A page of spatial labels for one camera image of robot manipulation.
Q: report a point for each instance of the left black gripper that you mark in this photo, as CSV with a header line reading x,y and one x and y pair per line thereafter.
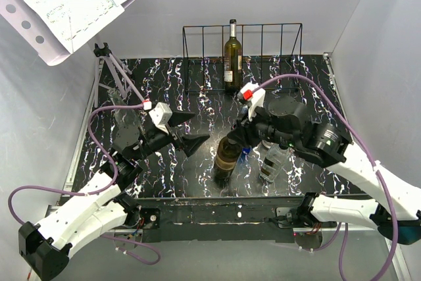
x,y
190,143

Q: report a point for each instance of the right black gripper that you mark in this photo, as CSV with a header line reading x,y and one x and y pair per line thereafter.
x,y
244,134

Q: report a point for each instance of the dark green wine bottle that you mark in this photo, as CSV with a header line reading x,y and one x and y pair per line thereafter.
x,y
227,154
233,73

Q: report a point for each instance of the clear round bottle cork stopper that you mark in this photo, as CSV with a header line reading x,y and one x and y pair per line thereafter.
x,y
267,144

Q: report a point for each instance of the clear square bottle orange label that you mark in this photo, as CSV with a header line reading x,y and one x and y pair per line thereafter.
x,y
274,161

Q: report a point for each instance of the tall clear bottle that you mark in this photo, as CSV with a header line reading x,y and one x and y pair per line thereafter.
x,y
121,113

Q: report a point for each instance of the blue square glass bottle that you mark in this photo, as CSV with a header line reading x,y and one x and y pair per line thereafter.
x,y
246,151

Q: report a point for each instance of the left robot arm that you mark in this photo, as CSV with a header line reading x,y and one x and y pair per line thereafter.
x,y
102,204

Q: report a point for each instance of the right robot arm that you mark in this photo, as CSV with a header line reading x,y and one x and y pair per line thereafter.
x,y
393,205

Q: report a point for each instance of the lilac music stand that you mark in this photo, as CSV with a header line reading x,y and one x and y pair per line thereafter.
x,y
31,27

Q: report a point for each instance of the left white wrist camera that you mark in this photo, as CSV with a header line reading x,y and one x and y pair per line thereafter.
x,y
160,114

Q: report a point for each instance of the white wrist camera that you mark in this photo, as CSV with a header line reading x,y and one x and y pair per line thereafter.
x,y
160,114
252,96

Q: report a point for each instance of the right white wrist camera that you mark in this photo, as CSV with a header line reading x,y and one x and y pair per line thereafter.
x,y
252,96

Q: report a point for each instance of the black wire wine rack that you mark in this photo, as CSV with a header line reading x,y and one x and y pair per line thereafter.
x,y
266,49

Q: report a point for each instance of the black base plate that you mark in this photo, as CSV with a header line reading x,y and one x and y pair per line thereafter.
x,y
218,219

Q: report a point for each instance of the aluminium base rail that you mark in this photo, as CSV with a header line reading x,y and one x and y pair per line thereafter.
x,y
169,173

